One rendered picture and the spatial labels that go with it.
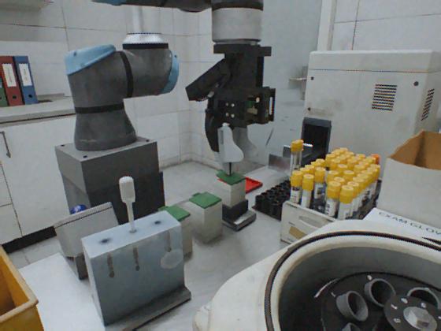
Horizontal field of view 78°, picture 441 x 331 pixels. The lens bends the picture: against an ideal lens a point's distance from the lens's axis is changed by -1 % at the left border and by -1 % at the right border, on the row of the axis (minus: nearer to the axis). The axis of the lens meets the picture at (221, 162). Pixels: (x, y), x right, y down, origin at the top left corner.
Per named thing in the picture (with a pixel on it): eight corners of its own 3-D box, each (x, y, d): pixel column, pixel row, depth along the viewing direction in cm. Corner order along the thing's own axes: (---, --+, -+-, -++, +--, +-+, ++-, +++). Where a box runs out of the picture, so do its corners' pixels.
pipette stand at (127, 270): (165, 267, 40) (160, 205, 36) (191, 298, 34) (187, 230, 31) (92, 300, 34) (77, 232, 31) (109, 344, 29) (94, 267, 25)
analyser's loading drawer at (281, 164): (308, 150, 84) (309, 134, 82) (329, 155, 80) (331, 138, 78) (268, 169, 70) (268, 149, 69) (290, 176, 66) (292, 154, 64)
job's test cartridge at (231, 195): (227, 202, 55) (227, 172, 53) (245, 210, 52) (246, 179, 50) (212, 209, 52) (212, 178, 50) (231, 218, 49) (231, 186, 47)
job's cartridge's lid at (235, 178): (227, 169, 53) (227, 166, 52) (246, 180, 50) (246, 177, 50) (212, 174, 50) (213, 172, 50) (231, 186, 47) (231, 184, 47)
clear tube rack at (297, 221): (333, 198, 60) (338, 166, 57) (383, 214, 53) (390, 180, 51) (279, 239, 46) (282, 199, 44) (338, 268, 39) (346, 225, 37)
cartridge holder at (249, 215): (221, 202, 58) (221, 187, 56) (256, 219, 52) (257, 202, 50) (201, 212, 54) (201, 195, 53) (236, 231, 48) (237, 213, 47)
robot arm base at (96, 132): (72, 142, 74) (62, 105, 71) (127, 132, 82) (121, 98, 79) (80, 155, 62) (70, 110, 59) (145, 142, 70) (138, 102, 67)
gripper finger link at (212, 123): (211, 154, 45) (210, 98, 42) (205, 152, 46) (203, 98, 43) (231, 148, 48) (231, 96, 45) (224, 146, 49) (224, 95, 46)
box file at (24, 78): (30, 100, 207) (20, 56, 196) (38, 104, 189) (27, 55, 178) (18, 101, 202) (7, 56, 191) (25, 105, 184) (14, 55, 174)
